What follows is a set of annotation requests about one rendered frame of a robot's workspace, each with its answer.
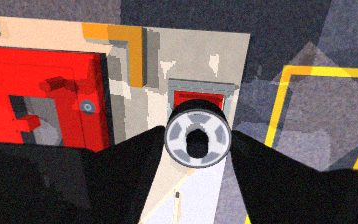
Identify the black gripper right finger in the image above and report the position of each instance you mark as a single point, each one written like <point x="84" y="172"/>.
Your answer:
<point x="277" y="189"/>

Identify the yellow rectangular outline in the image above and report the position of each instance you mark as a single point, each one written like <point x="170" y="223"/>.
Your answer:
<point x="301" y="70"/>

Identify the black tyre with grey rim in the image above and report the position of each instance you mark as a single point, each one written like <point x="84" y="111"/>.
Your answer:
<point x="197" y="114"/>

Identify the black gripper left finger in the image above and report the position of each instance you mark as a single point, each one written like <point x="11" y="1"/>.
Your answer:
<point x="110" y="186"/>

